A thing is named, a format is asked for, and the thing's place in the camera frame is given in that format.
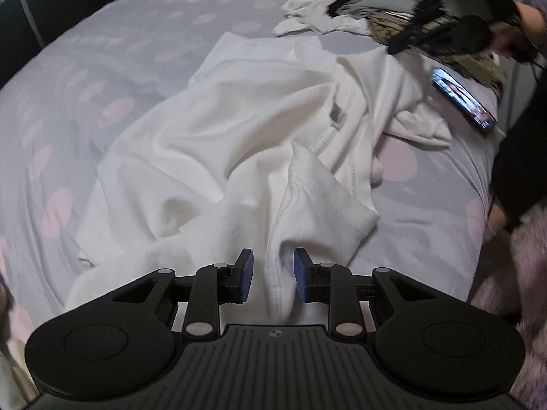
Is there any white t-shirt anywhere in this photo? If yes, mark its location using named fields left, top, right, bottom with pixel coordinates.
left=67, top=33, right=452, bottom=323

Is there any person's right hand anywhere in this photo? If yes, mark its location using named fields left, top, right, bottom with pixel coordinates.
left=491, top=0, right=546, bottom=57

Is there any brown striped garment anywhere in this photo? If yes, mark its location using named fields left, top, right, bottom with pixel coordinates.
left=368, top=11, right=506, bottom=95

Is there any smartphone with lit screen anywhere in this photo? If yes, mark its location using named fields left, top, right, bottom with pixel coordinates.
left=431, top=68, right=497, bottom=135

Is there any grey and black garment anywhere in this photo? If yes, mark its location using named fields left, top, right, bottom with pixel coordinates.
left=326, top=0, right=422, bottom=19

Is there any cream white garment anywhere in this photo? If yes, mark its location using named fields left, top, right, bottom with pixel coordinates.
left=272, top=0, right=372, bottom=37

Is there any pink fluffy rug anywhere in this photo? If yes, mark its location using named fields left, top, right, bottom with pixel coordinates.
left=471, top=208, right=546, bottom=409

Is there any grey pink-dotted bed sheet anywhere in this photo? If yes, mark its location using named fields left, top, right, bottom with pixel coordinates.
left=1, top=0, right=494, bottom=340

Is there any black sliding wardrobe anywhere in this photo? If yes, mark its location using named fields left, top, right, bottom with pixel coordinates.
left=1, top=0, right=112, bottom=84

